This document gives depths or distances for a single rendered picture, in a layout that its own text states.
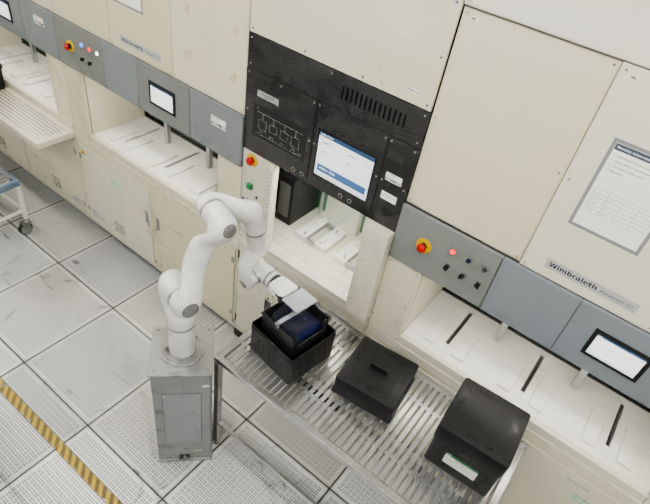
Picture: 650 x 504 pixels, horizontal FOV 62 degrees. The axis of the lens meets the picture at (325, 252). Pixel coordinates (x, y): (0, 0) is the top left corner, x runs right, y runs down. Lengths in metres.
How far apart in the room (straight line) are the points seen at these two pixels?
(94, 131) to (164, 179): 0.68
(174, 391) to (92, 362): 1.05
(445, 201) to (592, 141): 0.57
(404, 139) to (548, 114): 0.53
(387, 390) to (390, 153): 1.00
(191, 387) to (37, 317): 1.56
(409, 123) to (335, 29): 0.44
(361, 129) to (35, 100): 2.72
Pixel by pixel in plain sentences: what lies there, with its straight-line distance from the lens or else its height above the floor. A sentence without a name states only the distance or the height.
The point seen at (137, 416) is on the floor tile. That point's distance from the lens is 3.29.
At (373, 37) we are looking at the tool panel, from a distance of 2.05.
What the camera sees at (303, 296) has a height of 1.11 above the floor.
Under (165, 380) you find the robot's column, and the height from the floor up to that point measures 0.71.
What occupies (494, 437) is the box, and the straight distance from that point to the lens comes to 2.25.
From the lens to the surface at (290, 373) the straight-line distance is 2.39.
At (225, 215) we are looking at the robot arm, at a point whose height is 1.53.
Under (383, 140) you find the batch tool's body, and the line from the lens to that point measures 2.14.
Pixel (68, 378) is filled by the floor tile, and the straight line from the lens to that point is 3.51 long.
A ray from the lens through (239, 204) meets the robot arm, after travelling 2.12.
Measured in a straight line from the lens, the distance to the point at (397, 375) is 2.46.
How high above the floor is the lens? 2.78
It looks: 41 degrees down
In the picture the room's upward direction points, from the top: 11 degrees clockwise
